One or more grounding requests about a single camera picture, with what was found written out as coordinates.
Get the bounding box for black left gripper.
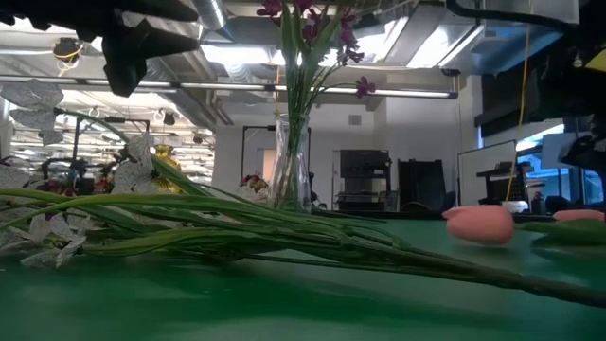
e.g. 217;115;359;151
0;0;200;99

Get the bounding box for purple flower spray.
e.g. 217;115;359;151
255;0;379;212

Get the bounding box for white veined flower spray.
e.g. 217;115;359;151
0;78;606;309

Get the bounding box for pink tulip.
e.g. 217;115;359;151
552;208;606;223
441;204;606;261

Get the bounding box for yellow glass vase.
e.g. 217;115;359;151
153;144;185;195

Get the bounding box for clear glass vase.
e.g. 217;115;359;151
272;112;313;214

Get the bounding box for long ceiling light strip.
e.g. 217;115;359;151
0;74;459;99

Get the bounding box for red black background robot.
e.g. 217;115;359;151
240;173;269;194

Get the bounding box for black cabinet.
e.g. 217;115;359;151
338;149;393;213

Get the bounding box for whiteboard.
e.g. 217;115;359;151
456;138;519;208

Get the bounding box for black equipment rack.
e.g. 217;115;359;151
475;160;534;213

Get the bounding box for white display panel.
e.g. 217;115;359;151
541;132;577;170

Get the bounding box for silver round ventilation duct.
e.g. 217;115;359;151
190;0;229;30

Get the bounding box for black yellow cord reel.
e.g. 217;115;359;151
51;36;86;77

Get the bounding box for black metal frame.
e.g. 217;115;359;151
240;124;278;190

